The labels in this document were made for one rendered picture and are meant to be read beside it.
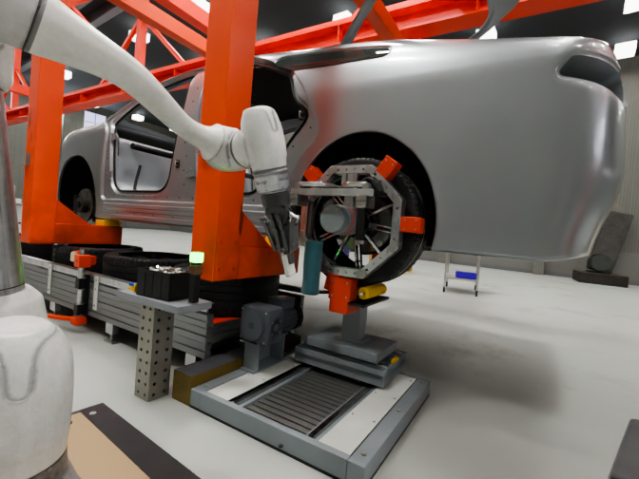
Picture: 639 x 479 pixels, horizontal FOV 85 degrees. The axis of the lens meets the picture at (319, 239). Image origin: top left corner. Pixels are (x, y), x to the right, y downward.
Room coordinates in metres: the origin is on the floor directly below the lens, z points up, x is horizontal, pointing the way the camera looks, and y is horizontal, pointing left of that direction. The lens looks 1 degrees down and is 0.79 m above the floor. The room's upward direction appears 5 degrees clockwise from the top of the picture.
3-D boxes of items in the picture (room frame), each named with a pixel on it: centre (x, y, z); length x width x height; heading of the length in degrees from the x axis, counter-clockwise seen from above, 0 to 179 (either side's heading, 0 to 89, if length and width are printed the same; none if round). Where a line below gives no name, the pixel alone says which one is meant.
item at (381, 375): (1.88, -0.23, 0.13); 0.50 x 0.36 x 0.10; 59
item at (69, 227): (2.96, 1.97, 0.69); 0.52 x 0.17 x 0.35; 149
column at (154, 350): (1.54, 0.69, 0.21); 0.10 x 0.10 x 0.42; 59
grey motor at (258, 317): (1.81, 0.18, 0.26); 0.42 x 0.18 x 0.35; 149
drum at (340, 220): (1.67, -0.10, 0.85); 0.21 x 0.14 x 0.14; 149
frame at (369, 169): (1.73, -0.14, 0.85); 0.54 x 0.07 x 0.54; 59
